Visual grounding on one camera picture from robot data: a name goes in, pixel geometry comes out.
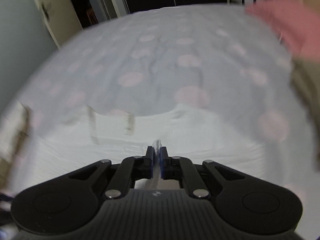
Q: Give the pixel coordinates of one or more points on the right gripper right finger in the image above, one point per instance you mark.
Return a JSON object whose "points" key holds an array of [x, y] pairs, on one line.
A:
{"points": [[185, 172]]}

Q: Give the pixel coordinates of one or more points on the pink pillow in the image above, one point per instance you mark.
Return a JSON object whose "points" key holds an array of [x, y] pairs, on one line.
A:
{"points": [[296, 24]]}

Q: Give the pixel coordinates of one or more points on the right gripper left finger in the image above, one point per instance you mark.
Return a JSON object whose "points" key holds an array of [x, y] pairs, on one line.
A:
{"points": [[122, 177]]}

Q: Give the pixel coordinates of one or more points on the polka dot bed sheet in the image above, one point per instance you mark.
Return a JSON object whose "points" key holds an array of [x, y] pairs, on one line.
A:
{"points": [[205, 56]]}

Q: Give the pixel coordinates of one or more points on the white textured garment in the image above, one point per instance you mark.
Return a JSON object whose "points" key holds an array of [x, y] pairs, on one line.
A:
{"points": [[58, 144]]}

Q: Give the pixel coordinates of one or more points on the cream door with handle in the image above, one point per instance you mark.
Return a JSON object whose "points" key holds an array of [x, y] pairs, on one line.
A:
{"points": [[60, 19]]}

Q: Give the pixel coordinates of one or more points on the white thin garment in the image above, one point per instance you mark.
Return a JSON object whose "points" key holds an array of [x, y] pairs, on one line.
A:
{"points": [[15, 126]]}

